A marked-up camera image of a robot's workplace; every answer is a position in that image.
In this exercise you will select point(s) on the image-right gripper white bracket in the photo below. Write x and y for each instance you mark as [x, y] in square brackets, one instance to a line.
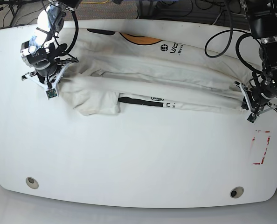
[254, 103]

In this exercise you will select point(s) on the image-left gripper white bracket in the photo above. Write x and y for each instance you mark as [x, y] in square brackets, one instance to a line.
[48, 74]

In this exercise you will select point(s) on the white printed t-shirt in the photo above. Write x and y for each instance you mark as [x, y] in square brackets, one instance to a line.
[116, 68]

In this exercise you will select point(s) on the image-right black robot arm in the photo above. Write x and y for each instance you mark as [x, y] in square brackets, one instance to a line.
[261, 16]

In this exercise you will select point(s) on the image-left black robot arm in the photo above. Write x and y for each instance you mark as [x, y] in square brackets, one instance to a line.
[44, 53]

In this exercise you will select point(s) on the red tape rectangle marking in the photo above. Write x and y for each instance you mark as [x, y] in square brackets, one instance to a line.
[259, 147]

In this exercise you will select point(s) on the black tripod stand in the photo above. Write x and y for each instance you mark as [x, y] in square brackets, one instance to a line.
[9, 10]

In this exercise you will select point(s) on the right table cable grommet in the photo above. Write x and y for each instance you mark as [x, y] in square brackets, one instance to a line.
[237, 192]

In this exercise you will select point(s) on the table cable grommet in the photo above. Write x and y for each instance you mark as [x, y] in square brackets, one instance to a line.
[32, 183]
[237, 192]

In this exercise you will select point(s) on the left table cable grommet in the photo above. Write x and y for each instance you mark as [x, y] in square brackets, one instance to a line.
[32, 183]

